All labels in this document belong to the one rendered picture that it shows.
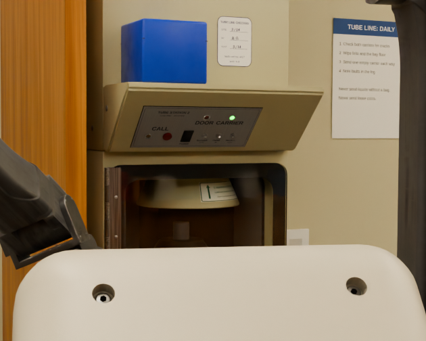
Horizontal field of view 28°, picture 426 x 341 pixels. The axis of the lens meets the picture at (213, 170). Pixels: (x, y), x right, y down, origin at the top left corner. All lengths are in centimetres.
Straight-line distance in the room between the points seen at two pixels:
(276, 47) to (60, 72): 39
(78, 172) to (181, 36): 24
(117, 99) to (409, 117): 60
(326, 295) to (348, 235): 160
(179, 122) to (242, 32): 21
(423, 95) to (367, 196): 136
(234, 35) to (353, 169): 72
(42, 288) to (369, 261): 16
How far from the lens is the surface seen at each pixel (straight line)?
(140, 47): 121
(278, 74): 141
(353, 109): 200
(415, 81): 70
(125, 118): 123
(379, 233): 206
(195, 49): 123
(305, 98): 131
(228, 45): 137
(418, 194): 69
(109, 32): 130
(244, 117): 129
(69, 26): 119
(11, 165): 87
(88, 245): 101
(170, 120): 125
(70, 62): 119
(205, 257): 42
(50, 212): 90
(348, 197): 200
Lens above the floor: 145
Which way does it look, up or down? 3 degrees down
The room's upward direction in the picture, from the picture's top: straight up
